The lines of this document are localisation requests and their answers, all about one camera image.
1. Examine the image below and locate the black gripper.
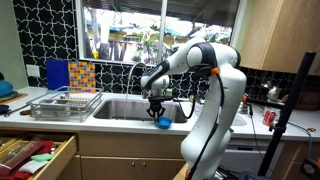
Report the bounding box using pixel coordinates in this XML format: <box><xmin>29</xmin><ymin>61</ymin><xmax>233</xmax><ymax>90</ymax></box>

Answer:
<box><xmin>146</xmin><ymin>94</ymin><xmax>167</xmax><ymax>122</ymax></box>

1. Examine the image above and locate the blue plastic bowl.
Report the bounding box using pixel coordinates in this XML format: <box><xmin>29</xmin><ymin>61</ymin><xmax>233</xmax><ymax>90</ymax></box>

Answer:
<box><xmin>155</xmin><ymin>116</ymin><xmax>174</xmax><ymax>130</ymax></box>

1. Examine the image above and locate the brushed steel faucet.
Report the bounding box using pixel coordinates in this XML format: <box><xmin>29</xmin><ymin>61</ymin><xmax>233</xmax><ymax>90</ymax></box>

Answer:
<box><xmin>127</xmin><ymin>62</ymin><xmax>152</xmax><ymax>100</ymax></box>

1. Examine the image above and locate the stainless steel sink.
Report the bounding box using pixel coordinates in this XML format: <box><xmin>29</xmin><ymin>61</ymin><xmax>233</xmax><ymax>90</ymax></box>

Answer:
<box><xmin>92</xmin><ymin>98</ymin><xmax>189</xmax><ymax>125</ymax></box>

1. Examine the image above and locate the kitchen window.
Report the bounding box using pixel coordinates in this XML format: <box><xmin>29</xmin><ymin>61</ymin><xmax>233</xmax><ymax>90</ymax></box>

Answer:
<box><xmin>74</xmin><ymin>0</ymin><xmax>248</xmax><ymax>66</ymax></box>

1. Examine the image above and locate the open wooden drawer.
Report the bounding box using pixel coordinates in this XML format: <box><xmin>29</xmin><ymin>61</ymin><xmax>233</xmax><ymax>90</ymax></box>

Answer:
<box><xmin>0</xmin><ymin>131</ymin><xmax>79</xmax><ymax>180</ymax></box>

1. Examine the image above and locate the short green soap bottle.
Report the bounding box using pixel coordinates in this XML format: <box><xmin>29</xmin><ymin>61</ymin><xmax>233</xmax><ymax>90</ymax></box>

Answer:
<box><xmin>165</xmin><ymin>87</ymin><xmax>174</xmax><ymax>100</ymax></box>

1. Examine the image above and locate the wooden lower cabinet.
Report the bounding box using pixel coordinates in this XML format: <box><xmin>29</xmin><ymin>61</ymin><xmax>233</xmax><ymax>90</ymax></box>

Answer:
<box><xmin>57</xmin><ymin>131</ymin><xmax>188</xmax><ymax>180</ymax></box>

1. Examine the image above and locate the wooden cabinet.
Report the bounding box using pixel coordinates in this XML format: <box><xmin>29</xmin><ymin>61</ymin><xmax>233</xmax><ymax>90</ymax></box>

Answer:
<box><xmin>57</xmin><ymin>131</ymin><xmax>188</xmax><ymax>180</ymax></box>
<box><xmin>234</xmin><ymin>0</ymin><xmax>320</xmax><ymax>76</ymax></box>

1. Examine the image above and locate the colourful checkered board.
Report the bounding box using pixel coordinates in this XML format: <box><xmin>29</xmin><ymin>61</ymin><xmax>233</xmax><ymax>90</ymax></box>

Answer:
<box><xmin>67</xmin><ymin>60</ymin><xmax>97</xmax><ymax>94</ymax></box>

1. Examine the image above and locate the silver kettle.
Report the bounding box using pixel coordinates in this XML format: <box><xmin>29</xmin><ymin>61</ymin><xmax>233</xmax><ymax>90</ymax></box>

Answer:
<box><xmin>237</xmin><ymin>99</ymin><xmax>250</xmax><ymax>115</ymax></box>

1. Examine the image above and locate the metal dish rack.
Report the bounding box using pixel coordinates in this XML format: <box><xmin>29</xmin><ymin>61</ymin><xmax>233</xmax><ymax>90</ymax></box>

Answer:
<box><xmin>27</xmin><ymin>85</ymin><xmax>104</xmax><ymax>123</ymax></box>

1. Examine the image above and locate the white dishwasher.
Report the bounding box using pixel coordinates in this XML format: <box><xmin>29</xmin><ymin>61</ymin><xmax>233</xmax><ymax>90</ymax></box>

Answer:
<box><xmin>219</xmin><ymin>138</ymin><xmax>278</xmax><ymax>175</ymax></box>

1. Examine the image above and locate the blue cutting board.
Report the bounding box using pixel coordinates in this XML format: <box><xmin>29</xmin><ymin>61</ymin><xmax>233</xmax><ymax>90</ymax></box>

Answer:
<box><xmin>45</xmin><ymin>58</ymin><xmax>71</xmax><ymax>92</ymax></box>

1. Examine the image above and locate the red soda can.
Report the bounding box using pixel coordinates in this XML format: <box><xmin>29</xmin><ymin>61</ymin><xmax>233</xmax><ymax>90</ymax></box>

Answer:
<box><xmin>262</xmin><ymin>108</ymin><xmax>278</xmax><ymax>127</ymax></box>

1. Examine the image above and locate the cat figurine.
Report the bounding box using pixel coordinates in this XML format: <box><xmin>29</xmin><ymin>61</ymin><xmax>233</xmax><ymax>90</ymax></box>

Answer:
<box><xmin>265</xmin><ymin>81</ymin><xmax>282</xmax><ymax>103</ymax></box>

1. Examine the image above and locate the green cloth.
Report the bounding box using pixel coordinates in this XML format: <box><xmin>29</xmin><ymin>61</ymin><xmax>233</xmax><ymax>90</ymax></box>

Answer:
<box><xmin>30</xmin><ymin>153</ymin><xmax>55</xmax><ymax>164</ymax></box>

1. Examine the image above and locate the black tripod pole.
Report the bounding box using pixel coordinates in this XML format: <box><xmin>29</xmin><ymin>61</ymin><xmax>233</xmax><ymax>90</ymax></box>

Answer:
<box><xmin>257</xmin><ymin>51</ymin><xmax>317</xmax><ymax>178</ymax></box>

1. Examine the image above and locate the white cloth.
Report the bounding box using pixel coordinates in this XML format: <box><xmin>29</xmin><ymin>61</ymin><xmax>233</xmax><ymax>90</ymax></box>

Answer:
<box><xmin>18</xmin><ymin>159</ymin><xmax>50</xmax><ymax>175</ymax></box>

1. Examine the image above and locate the red cloth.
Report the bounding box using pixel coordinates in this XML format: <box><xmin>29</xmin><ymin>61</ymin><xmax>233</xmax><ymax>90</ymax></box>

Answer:
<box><xmin>0</xmin><ymin>139</ymin><xmax>55</xmax><ymax>180</ymax></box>

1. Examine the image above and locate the wooden cutting board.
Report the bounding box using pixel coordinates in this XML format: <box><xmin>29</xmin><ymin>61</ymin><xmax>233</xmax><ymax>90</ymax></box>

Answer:
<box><xmin>0</xmin><ymin>92</ymin><xmax>29</xmax><ymax>105</ymax></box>

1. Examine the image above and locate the wooden upper cabinet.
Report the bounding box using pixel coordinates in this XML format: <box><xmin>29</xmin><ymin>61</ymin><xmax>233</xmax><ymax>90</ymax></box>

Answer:
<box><xmin>234</xmin><ymin>0</ymin><xmax>320</xmax><ymax>76</ymax></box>

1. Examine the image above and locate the black pan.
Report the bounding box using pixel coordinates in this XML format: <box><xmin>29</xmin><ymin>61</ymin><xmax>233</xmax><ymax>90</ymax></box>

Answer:
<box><xmin>0</xmin><ymin>103</ymin><xmax>30</xmax><ymax>118</ymax></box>

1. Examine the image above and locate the brown wooden box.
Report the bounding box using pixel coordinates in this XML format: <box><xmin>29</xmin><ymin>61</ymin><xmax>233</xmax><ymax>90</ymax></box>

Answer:
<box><xmin>294</xmin><ymin>83</ymin><xmax>320</xmax><ymax>112</ymax></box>

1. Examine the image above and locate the teal kettle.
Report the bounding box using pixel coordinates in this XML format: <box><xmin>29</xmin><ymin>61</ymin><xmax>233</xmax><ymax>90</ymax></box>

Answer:
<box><xmin>0</xmin><ymin>72</ymin><xmax>15</xmax><ymax>100</ymax></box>

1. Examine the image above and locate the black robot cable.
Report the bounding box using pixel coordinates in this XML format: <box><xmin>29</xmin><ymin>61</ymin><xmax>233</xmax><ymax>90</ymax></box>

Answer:
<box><xmin>174</xmin><ymin>64</ymin><xmax>224</xmax><ymax>180</ymax></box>

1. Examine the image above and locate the white light switch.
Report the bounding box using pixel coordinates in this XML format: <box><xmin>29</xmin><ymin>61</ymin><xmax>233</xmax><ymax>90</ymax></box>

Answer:
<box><xmin>25</xmin><ymin>64</ymin><xmax>41</xmax><ymax>79</ymax></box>

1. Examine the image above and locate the thin grey cable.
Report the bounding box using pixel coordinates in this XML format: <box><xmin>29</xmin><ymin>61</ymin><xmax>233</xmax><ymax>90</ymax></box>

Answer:
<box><xmin>285</xmin><ymin>121</ymin><xmax>315</xmax><ymax>158</ymax></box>

